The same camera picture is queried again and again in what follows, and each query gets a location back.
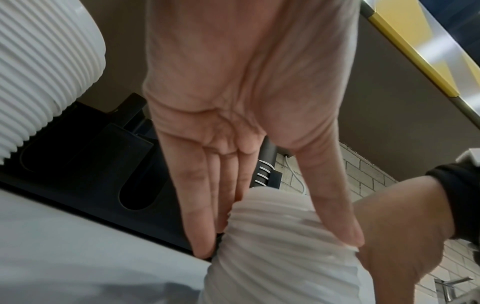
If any person's left hand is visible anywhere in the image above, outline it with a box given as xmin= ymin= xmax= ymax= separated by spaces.
xmin=143 ymin=0 xmax=366 ymax=258

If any person's right hand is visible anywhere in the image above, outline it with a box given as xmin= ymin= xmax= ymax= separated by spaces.
xmin=352 ymin=175 xmax=458 ymax=304

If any stack of white lids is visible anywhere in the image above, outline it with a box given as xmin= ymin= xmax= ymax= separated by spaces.
xmin=0 ymin=0 xmax=107 ymax=166
xmin=198 ymin=187 xmax=376 ymax=304

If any black cup and lid organizer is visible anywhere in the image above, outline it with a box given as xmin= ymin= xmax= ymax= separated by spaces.
xmin=0 ymin=92 xmax=284 ymax=262

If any steel faucet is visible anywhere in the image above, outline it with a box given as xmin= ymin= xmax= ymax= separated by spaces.
xmin=433 ymin=276 xmax=476 ymax=302

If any right marker wristband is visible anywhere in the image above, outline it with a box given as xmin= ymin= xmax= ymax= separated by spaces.
xmin=425 ymin=148 xmax=480 ymax=241

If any stack of black paper cups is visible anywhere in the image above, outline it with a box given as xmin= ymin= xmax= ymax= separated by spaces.
xmin=251 ymin=138 xmax=278 ymax=189

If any white power cable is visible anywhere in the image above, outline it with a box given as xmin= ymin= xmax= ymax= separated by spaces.
xmin=283 ymin=154 xmax=310 ymax=196

